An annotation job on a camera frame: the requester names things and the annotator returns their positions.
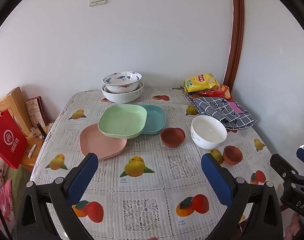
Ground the person's right hand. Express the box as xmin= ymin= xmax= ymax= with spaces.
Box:
xmin=285 ymin=212 xmax=304 ymax=240

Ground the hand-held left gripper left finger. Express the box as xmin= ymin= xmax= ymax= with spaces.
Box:
xmin=15 ymin=152 xmax=99 ymax=240

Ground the large white bowl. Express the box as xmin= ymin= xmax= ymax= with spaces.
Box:
xmin=101 ymin=82 xmax=144 ymax=103

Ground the fruit print tablecloth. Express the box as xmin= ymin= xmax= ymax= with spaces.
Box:
xmin=29 ymin=87 xmax=283 ymax=240

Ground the grey checkered cloth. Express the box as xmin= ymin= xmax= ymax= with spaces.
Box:
xmin=181 ymin=86 xmax=257 ymax=130

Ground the red paper bag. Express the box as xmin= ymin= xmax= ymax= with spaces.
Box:
xmin=0 ymin=110 xmax=28 ymax=169

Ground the small brown bowl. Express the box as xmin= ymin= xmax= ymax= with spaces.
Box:
xmin=223 ymin=145 xmax=243 ymax=165
xmin=160 ymin=127 xmax=186 ymax=148

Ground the white bowl with floral print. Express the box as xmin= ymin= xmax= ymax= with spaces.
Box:
xmin=191 ymin=115 xmax=228 ymax=150

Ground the pink paper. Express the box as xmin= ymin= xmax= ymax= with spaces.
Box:
xmin=228 ymin=100 xmax=246 ymax=113

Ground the pink cloth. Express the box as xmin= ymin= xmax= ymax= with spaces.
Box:
xmin=0 ymin=179 xmax=17 ymax=230

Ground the wooden chair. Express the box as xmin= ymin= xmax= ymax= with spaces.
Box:
xmin=0 ymin=87 xmax=55 ymax=173

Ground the small dark bottle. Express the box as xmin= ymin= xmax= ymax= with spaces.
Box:
xmin=37 ymin=121 xmax=46 ymax=139

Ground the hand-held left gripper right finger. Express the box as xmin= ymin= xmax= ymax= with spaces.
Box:
xmin=201 ymin=153 xmax=284 ymax=240

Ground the red chips bag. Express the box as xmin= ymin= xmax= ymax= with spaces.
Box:
xmin=203 ymin=84 xmax=233 ymax=101

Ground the pink square plate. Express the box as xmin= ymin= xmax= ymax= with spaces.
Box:
xmin=79 ymin=123 xmax=128 ymax=161

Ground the yellow chips bag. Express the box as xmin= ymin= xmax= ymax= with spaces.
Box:
xmin=184 ymin=73 xmax=220 ymax=94

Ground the blue crane patterned bowl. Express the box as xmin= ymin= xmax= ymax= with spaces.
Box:
xmin=102 ymin=71 xmax=142 ymax=93

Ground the teal square plate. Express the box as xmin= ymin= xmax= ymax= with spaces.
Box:
xmin=138 ymin=104 xmax=166 ymax=135

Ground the green square plate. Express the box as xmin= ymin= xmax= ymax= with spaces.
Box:
xmin=98 ymin=104 xmax=147 ymax=139

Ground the brown wooden door frame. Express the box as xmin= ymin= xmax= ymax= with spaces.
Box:
xmin=224 ymin=0 xmax=244 ymax=93

